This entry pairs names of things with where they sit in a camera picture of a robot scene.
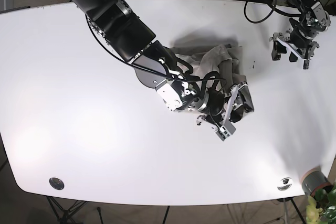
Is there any left silver table grommet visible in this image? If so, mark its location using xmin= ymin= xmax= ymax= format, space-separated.
xmin=49 ymin=177 xmax=65 ymax=190

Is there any silver table grommet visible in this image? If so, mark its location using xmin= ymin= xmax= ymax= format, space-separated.
xmin=277 ymin=177 xmax=293 ymax=191
xmin=49 ymin=177 xmax=65 ymax=190

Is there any green potted plant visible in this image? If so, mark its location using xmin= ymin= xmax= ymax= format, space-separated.
xmin=306 ymin=185 xmax=335 ymax=224

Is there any right silver table grommet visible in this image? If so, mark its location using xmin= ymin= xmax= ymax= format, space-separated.
xmin=277 ymin=177 xmax=293 ymax=191

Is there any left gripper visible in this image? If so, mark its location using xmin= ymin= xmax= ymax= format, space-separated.
xmin=270 ymin=14 xmax=331 ymax=70

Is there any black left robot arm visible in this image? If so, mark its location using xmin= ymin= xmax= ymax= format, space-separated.
xmin=244 ymin=0 xmax=331 ymax=70

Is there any beige T-shirt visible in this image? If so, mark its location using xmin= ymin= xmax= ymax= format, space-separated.
xmin=171 ymin=43 xmax=255 ymax=117

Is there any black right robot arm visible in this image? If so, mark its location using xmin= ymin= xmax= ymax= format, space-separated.
xmin=72 ymin=0 xmax=254 ymax=140

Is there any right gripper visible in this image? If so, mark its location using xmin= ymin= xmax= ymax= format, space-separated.
xmin=155 ymin=72 xmax=254 ymax=141

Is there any grey plant pot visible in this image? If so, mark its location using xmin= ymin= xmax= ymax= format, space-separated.
xmin=300 ymin=168 xmax=333 ymax=196

